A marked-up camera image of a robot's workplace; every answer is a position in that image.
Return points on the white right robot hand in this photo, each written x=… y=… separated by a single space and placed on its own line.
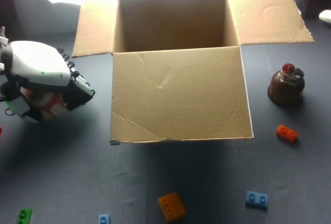
x=325 y=16

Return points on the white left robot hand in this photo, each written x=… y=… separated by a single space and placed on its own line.
x=38 y=61

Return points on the pink strawberry toy cake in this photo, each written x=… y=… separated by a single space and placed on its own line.
x=51 y=105

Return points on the chocolate toy cake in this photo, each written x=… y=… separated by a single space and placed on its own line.
x=284 y=92

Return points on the brown cardboard box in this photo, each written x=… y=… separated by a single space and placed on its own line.
x=178 y=97

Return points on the grey tablecloth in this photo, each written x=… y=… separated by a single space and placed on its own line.
x=64 y=169

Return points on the small orange-red toy brick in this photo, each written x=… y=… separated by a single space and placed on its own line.
x=285 y=133

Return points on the green toy brick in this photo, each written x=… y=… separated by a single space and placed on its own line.
x=25 y=216

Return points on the small light blue toy brick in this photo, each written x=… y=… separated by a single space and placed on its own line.
x=104 y=219

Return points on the blue two-stud toy brick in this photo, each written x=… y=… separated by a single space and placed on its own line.
x=256 y=200

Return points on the large orange toy brick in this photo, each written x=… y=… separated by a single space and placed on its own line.
x=170 y=207

